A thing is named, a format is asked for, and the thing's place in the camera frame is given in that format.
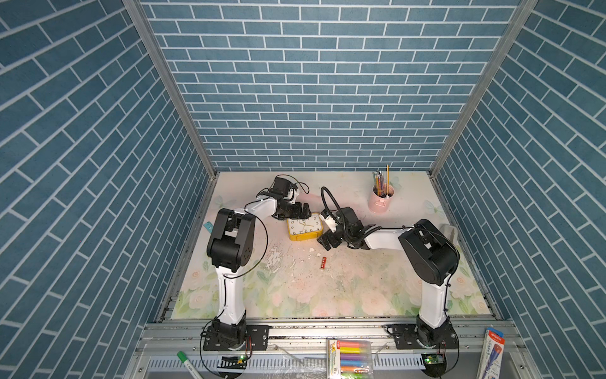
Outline yellow alarm clock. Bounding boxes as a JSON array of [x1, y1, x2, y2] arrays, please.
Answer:
[[286, 213, 324, 242]]

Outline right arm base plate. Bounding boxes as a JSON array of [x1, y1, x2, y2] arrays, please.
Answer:
[[385, 322, 459, 350]]

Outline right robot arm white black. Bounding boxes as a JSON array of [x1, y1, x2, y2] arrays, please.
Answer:
[[317, 207, 460, 348]]

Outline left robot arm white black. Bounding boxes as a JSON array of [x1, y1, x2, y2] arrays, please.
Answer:
[[207, 175, 312, 350]]

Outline green marker pen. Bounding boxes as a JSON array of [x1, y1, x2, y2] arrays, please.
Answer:
[[178, 352, 203, 379]]

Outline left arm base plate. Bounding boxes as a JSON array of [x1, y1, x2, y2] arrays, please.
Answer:
[[202, 323, 270, 352]]

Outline pink pencil cup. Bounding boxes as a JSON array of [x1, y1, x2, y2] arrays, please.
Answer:
[[368, 186, 395, 214]]

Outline highlighter marker pack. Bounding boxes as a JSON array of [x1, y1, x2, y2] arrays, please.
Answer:
[[326, 339, 374, 379]]

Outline boxed pen package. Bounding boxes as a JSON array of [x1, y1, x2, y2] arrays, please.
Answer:
[[477, 328, 505, 379]]

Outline pencils in cup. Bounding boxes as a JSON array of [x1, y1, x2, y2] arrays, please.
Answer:
[[372, 165, 393, 198]]

